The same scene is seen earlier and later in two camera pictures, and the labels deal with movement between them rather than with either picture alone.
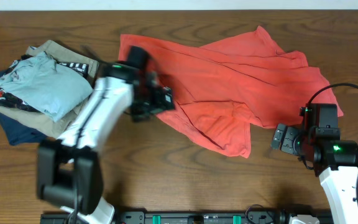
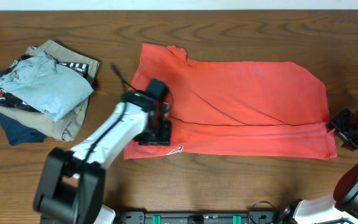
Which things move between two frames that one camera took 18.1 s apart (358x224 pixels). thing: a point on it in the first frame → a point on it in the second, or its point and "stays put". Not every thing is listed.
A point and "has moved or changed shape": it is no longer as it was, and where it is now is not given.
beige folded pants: x=39 y=122 stays put
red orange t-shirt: x=222 y=88 has moved or changed shape
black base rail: x=192 y=217 stays put
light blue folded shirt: x=51 y=89 stays put
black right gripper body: x=286 y=140 → x=344 y=130
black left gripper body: x=162 y=99 → x=153 y=137
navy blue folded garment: x=18 y=134 stays put
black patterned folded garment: x=9 y=100 stays put
